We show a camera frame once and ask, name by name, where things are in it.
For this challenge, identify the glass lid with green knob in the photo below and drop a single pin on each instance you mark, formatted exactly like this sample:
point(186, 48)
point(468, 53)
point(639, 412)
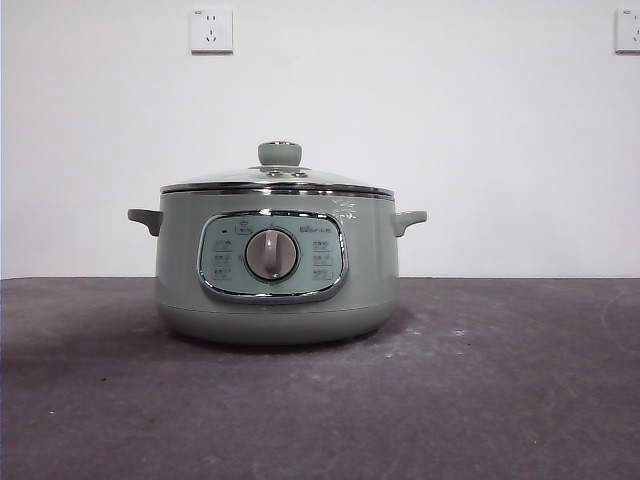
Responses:
point(280, 154)

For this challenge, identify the pale green electric pot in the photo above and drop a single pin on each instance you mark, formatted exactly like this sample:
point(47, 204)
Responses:
point(180, 280)

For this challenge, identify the white wall socket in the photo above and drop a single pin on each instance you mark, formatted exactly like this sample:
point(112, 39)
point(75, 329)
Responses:
point(629, 31)
point(211, 30)

